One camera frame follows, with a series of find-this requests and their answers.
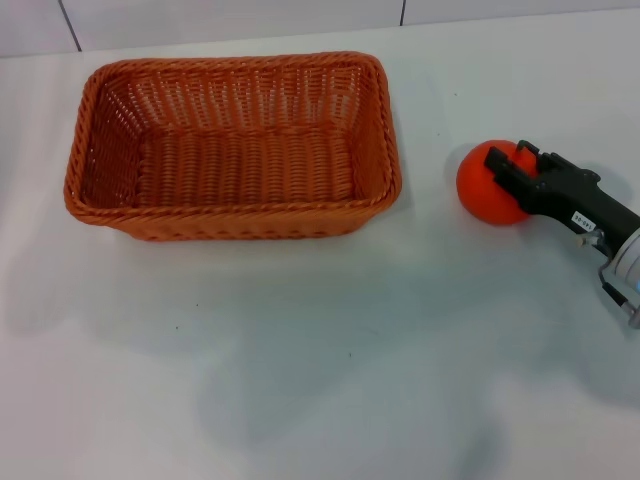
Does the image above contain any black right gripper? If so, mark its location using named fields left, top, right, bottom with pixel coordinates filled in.
left=483, top=140, right=640, bottom=256

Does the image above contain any orange toy fruit with stem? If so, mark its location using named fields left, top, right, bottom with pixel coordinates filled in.
left=455, top=141, right=542, bottom=225

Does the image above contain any orange woven plastic basket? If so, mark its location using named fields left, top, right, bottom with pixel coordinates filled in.
left=63, top=49, right=404, bottom=243

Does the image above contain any black cable with metal plugs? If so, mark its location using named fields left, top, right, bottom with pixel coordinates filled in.
left=574, top=230, right=640, bottom=311

